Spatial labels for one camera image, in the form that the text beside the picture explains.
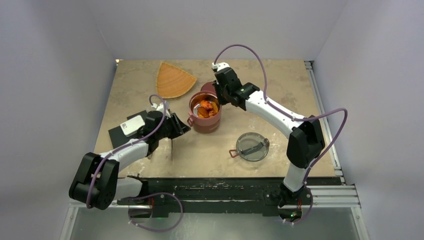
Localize orange fried chicken wing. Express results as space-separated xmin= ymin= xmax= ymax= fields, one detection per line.
xmin=197 ymin=100 xmax=219 ymax=119

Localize black network switch box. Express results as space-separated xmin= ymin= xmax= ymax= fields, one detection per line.
xmin=108 ymin=110 xmax=147 ymax=149

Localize white small device box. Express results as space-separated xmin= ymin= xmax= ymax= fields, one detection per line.
xmin=119 ymin=115 xmax=145 ymax=137

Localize dark red round lid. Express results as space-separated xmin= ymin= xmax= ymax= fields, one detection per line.
xmin=200 ymin=81 xmax=216 ymax=95

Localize glass lid with red clasp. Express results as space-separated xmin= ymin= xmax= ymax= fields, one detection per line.
xmin=228 ymin=132 xmax=270 ymax=162

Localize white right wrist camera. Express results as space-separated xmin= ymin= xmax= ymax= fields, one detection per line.
xmin=211 ymin=62 xmax=230 ymax=72

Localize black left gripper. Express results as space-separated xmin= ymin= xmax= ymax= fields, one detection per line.
xmin=155 ymin=112 xmax=190 ymax=140

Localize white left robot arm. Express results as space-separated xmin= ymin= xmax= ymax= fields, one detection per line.
xmin=68 ymin=110 xmax=191 ymax=210

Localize steel food tongs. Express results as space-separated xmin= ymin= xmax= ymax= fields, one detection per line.
xmin=147 ymin=138 xmax=174 ymax=161

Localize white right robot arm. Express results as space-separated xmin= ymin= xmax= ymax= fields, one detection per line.
xmin=212 ymin=62 xmax=326 ymax=204

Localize dark red steel lunch pot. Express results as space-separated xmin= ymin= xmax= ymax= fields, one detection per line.
xmin=193 ymin=122 xmax=220 ymax=134

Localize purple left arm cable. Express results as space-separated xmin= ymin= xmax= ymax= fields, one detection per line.
xmin=85 ymin=94 xmax=184 ymax=233

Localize woven bamboo basket tray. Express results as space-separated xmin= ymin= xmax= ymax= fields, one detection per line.
xmin=156 ymin=62 xmax=197 ymax=99

